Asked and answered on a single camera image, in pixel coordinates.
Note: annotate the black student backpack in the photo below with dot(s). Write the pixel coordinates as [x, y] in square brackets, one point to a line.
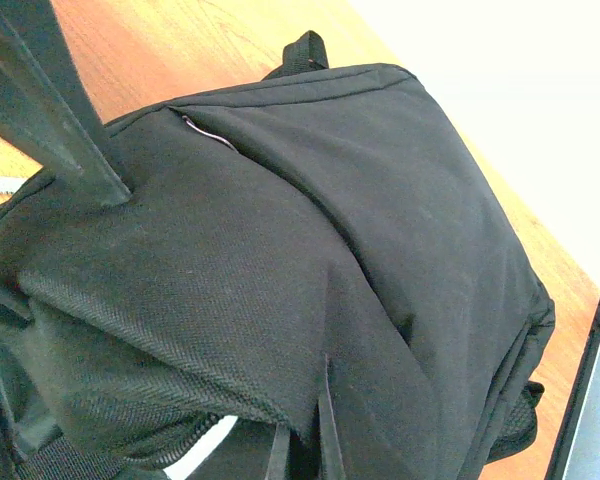
[318, 213]

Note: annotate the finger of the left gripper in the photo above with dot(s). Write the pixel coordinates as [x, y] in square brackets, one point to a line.
[45, 111]

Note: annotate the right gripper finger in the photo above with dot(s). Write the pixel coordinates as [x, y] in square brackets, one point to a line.
[332, 464]

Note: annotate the right black frame post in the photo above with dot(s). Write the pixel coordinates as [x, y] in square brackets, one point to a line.
[576, 453]

